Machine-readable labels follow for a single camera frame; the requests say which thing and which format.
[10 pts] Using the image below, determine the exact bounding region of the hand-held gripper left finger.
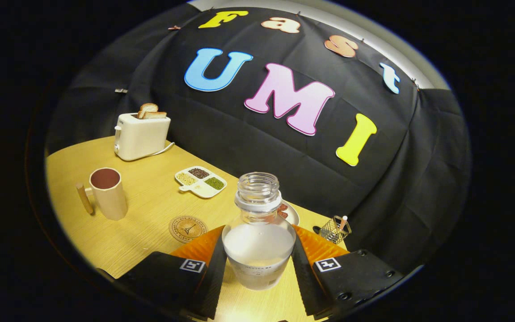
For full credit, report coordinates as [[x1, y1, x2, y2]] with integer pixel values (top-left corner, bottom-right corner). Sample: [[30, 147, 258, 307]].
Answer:
[[117, 225, 228, 320]]

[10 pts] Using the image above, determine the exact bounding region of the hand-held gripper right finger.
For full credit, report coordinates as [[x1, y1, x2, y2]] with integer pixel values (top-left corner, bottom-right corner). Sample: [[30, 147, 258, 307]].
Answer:
[[291, 225, 405, 320]]

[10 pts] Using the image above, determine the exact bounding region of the clear juice bottle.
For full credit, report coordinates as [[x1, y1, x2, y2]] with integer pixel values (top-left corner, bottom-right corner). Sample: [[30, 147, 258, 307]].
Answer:
[[222, 172, 297, 291]]

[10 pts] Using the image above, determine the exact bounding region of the round cork coaster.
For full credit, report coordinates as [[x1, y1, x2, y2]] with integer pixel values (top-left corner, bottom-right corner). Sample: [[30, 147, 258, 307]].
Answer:
[[169, 215, 208, 243]]

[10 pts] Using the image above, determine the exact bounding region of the cream cup with wooden handle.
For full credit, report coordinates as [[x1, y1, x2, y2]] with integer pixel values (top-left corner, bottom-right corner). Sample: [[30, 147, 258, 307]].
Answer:
[[76, 168, 128, 221]]

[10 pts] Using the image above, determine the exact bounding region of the white round plate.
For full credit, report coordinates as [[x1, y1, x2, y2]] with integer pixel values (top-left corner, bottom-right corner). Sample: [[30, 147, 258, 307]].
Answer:
[[278, 200, 300, 226]]

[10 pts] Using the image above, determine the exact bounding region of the white divided dish with grains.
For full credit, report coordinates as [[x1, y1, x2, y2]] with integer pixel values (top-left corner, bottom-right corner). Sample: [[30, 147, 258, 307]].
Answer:
[[175, 166, 228, 199]]

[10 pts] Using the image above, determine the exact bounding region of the wooden table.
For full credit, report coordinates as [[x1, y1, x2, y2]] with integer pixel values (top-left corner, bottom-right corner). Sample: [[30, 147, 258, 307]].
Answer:
[[45, 136, 348, 322]]

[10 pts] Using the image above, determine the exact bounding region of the black backdrop cloth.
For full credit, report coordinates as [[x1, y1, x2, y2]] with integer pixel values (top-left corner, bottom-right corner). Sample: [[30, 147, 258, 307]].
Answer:
[[45, 4, 472, 273]]

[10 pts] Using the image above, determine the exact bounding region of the white toaster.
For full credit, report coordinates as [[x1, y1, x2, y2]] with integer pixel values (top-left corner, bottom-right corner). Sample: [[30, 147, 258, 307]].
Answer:
[[114, 112, 171, 161]]

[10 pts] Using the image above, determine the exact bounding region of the metal wire basket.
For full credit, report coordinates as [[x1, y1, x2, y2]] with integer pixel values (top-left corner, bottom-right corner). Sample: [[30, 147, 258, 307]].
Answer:
[[319, 216, 352, 245]]

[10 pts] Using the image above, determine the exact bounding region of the white toaster cable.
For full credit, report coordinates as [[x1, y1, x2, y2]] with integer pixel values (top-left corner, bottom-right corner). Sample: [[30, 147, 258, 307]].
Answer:
[[150, 142, 175, 157]]

